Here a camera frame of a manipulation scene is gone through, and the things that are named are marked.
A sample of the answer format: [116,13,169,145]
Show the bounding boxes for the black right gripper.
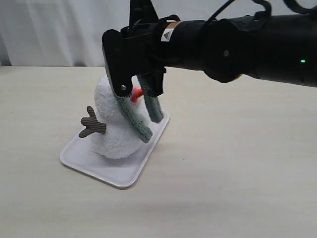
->
[102,20,179,98]

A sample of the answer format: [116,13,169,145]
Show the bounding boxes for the green knitted scarf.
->
[114,74,164,143]

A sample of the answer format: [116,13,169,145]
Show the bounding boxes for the white plush snowman toy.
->
[79,75,151,159]

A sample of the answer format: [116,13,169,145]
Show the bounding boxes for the white plastic tray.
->
[59,110,170,189]

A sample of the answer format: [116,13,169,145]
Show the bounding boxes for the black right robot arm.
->
[102,12,317,97]

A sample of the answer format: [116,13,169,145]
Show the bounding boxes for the white backdrop curtain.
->
[0,0,264,66]

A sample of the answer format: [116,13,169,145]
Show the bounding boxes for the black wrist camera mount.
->
[129,0,159,27]

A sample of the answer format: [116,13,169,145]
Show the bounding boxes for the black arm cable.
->
[208,0,317,24]

